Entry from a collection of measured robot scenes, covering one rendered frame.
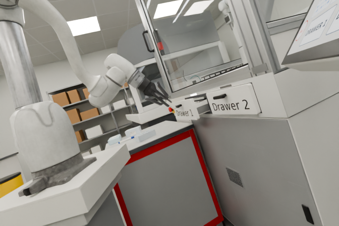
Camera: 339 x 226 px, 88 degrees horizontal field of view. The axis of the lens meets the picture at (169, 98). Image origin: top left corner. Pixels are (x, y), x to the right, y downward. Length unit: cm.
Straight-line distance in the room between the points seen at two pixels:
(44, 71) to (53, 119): 495
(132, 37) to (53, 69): 390
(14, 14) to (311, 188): 127
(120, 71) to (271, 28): 66
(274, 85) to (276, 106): 7
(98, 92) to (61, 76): 457
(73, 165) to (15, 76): 46
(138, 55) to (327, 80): 150
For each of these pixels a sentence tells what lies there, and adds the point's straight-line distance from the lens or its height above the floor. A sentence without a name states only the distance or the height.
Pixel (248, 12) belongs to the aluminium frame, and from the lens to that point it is 64.
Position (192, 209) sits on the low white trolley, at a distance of 131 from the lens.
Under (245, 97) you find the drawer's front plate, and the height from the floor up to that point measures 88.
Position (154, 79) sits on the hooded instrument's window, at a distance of 185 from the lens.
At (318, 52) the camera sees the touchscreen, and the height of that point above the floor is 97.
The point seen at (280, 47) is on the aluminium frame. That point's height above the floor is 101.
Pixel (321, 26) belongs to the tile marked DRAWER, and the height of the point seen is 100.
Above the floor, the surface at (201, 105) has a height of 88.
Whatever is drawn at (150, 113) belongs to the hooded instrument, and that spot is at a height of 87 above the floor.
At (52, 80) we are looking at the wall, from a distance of 553.
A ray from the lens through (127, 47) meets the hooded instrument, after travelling 187.
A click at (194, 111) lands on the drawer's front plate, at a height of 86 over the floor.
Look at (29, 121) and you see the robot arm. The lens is 71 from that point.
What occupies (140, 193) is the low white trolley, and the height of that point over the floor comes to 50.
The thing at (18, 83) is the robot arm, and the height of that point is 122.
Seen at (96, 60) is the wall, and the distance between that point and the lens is 541.
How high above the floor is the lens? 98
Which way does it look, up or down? 1 degrees down
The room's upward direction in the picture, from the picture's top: 19 degrees counter-clockwise
